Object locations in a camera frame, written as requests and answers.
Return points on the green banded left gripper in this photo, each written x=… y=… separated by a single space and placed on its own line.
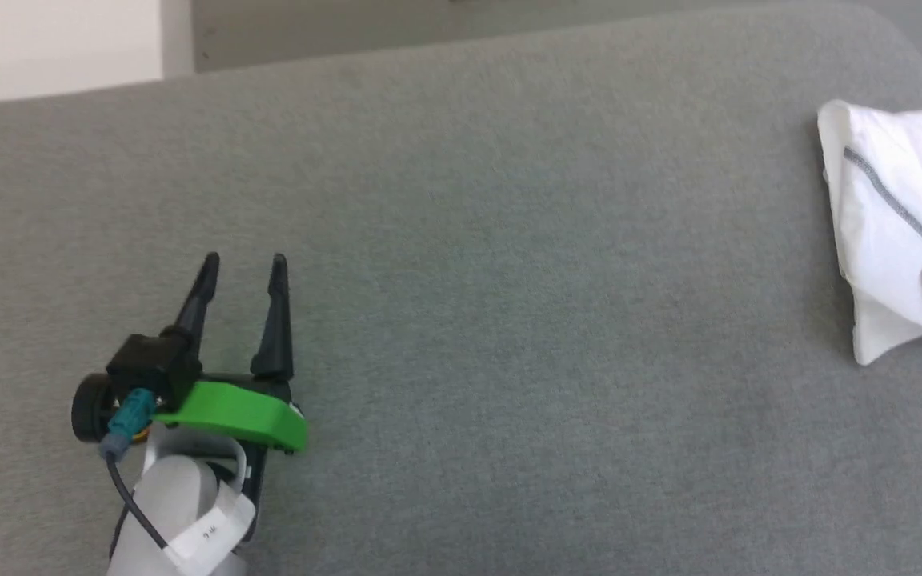
x=237 y=412

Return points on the white long-sleeve shirt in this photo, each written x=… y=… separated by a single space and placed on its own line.
x=877 y=240

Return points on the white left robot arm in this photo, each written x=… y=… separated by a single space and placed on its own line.
x=177 y=504

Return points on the grey fabric sofa surface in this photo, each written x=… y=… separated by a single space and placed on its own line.
x=509 y=320

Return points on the white rectangular pillar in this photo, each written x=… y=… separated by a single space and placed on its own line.
x=77 y=44

